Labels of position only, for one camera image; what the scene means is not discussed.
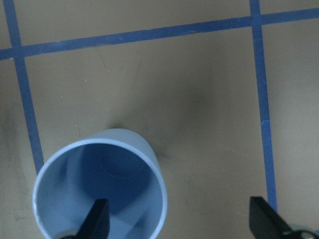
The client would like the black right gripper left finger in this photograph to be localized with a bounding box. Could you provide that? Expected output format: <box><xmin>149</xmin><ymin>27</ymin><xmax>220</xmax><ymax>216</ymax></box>
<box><xmin>72</xmin><ymin>199</ymin><xmax>110</xmax><ymax>239</ymax></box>

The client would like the blue cup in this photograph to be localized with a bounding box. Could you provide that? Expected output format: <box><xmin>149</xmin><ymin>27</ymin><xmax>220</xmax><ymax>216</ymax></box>
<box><xmin>32</xmin><ymin>128</ymin><xmax>167</xmax><ymax>239</ymax></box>

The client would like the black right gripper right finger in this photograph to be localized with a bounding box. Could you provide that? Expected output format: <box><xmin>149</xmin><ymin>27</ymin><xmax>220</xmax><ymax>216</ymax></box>
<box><xmin>249</xmin><ymin>196</ymin><xmax>299</xmax><ymax>239</ymax></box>

